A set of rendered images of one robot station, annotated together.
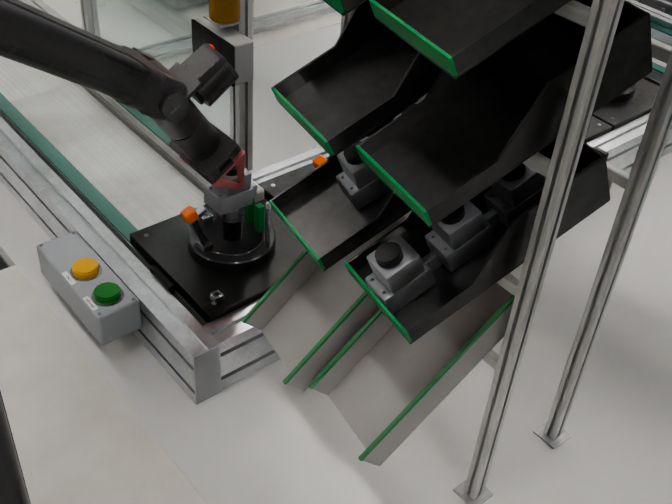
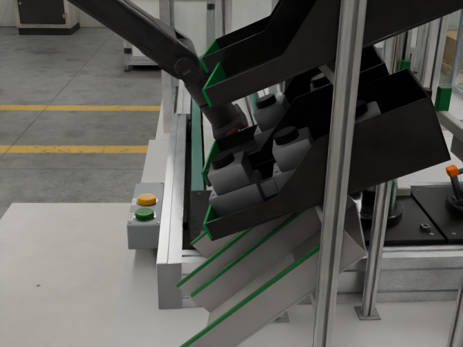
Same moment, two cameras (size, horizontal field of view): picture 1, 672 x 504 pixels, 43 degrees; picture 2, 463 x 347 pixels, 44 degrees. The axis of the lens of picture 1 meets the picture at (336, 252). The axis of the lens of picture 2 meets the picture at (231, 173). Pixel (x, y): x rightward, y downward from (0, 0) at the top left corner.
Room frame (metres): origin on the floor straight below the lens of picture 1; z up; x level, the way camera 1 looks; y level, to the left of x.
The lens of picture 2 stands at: (0.23, -0.47, 1.53)
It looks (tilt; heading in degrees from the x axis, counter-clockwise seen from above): 24 degrees down; 39
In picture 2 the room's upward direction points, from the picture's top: 1 degrees clockwise
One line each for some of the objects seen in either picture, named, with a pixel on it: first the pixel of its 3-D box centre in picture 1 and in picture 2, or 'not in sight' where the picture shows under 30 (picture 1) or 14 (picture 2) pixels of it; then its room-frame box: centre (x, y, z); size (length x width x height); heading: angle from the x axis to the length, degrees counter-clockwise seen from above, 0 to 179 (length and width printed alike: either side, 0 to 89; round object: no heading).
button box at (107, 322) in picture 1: (88, 285); (147, 213); (1.00, 0.38, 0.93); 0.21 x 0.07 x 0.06; 43
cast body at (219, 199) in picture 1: (234, 182); not in sight; (1.10, 0.17, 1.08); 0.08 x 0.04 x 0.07; 134
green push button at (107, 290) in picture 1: (107, 295); (145, 215); (0.95, 0.34, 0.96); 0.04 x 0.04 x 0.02
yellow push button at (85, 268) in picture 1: (85, 270); (147, 200); (1.00, 0.38, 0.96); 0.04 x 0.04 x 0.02
